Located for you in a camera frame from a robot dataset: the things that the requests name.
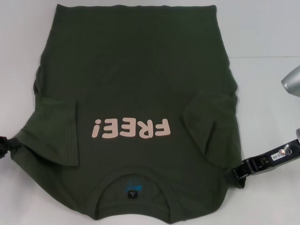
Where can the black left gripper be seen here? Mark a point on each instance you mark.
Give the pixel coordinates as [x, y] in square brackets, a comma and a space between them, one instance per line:
[3, 147]

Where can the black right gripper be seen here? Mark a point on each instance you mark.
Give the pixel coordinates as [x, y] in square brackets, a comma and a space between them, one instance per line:
[264, 161]

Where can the dark green FREE print T-shirt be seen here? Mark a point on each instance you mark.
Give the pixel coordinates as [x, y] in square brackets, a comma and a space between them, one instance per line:
[140, 70]

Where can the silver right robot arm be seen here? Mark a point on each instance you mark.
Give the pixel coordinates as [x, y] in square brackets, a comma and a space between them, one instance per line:
[291, 82]

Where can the silver metal plug connector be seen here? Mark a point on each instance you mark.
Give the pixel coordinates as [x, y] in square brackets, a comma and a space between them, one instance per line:
[286, 148]

